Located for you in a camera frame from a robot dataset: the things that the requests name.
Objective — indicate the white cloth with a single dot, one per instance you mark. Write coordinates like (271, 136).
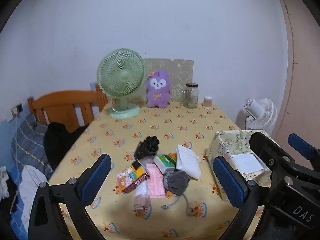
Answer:
(32, 182)

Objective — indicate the wall socket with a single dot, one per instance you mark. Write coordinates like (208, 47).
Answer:
(17, 109)

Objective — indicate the blue bed sheet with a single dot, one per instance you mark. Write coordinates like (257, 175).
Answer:
(17, 227)

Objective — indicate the pile of clothes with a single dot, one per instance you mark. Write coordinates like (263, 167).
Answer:
(6, 187)

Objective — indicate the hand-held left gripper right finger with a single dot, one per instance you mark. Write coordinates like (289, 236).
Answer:
(231, 182)

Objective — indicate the beige door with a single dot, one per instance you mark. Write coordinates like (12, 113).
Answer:
(300, 80)

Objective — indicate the black plastic bag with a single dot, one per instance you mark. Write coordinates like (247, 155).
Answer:
(147, 146)

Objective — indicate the yellow cartoon storage box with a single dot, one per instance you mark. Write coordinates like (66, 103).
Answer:
(225, 145)

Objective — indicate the purple plush toy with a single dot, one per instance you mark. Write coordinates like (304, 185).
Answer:
(158, 92)

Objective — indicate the green tissue pack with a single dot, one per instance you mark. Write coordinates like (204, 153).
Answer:
(163, 162)

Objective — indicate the yellow cartoon tablecloth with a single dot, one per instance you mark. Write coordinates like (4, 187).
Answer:
(162, 125)

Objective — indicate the white standing fan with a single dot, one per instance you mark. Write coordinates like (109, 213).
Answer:
(262, 112)

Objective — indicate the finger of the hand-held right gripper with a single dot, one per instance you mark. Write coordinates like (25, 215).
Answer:
(301, 146)
(265, 145)

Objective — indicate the black clothing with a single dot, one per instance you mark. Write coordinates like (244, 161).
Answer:
(60, 142)

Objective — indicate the white towel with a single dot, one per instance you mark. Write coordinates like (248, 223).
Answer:
(187, 162)

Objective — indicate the white paper sheet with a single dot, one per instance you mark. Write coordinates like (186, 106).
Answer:
(247, 162)

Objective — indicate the wooden bed headboard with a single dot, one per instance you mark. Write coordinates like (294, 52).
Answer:
(62, 100)

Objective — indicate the clear plastic bottle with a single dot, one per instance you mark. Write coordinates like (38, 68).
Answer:
(141, 197)

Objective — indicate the cotton swab container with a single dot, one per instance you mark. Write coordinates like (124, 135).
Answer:
(207, 102)

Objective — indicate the beige cartoon patterned board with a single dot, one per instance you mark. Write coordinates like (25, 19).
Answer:
(180, 75)

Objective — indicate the blue plaid pillow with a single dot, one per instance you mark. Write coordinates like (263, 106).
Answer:
(27, 142)

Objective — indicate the cartoon printed packet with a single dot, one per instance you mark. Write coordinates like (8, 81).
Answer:
(130, 176)

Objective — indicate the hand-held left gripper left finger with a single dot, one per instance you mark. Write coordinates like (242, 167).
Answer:
(96, 177)

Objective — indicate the pink translucent pack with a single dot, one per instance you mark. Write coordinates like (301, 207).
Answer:
(155, 182)

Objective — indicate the green desk fan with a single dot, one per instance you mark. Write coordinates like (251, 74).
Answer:
(122, 76)

